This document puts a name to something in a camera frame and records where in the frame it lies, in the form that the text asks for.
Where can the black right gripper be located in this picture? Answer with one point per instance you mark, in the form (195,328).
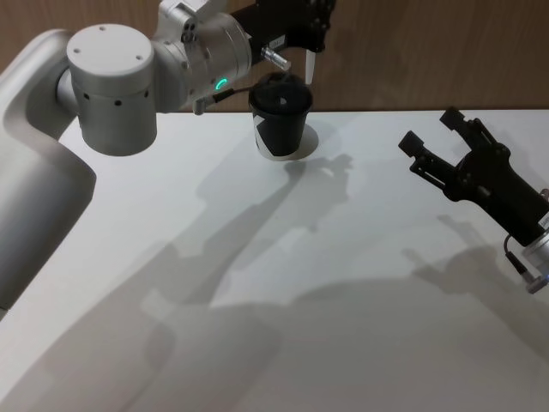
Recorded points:
(497,189)

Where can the black paper cup with lid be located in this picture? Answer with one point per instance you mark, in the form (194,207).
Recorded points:
(279,124)

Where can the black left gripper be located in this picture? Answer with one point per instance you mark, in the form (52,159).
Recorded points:
(274,21)

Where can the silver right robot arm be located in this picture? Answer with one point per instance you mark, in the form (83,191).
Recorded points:
(538,262)

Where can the white plastic stick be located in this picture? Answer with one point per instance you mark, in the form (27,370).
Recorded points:
(310,66)

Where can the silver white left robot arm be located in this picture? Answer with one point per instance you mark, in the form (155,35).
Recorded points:
(111,86)

